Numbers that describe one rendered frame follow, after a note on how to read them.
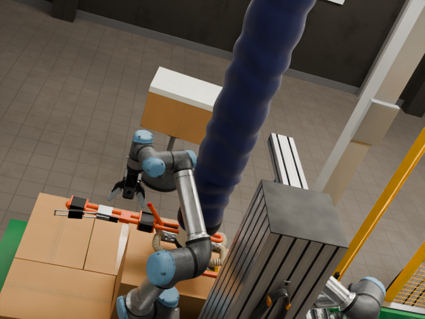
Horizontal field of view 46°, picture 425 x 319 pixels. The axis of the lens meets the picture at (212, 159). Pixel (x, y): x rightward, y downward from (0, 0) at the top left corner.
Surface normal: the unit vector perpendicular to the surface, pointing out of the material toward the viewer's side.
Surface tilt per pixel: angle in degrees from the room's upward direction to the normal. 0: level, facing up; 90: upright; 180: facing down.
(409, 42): 90
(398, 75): 90
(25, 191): 0
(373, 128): 90
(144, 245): 0
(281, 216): 0
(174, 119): 90
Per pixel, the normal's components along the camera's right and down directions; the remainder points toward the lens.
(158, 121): -0.10, 0.54
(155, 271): -0.78, -0.02
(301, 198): 0.29, -0.79
